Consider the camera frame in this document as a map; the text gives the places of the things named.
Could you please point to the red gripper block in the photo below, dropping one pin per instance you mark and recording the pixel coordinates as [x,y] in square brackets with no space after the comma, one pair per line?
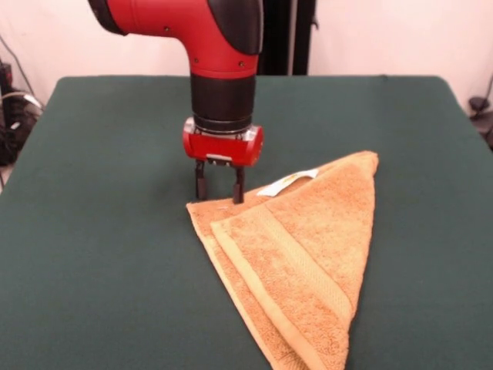
[223,148]

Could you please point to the dark green table cloth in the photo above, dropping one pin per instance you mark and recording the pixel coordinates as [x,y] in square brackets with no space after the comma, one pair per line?
[96,231]

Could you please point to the dark stand base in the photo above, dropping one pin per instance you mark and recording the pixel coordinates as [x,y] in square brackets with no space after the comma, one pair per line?
[479,104]

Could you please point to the black wall box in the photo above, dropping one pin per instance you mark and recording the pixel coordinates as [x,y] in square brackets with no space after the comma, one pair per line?
[5,77]

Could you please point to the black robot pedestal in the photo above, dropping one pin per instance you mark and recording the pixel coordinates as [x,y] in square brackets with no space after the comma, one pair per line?
[289,38]

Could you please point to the tan terry towel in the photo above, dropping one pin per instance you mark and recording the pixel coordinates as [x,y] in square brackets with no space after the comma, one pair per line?
[304,250]

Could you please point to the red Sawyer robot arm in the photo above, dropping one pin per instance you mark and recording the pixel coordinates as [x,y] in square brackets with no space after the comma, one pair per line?
[215,50]

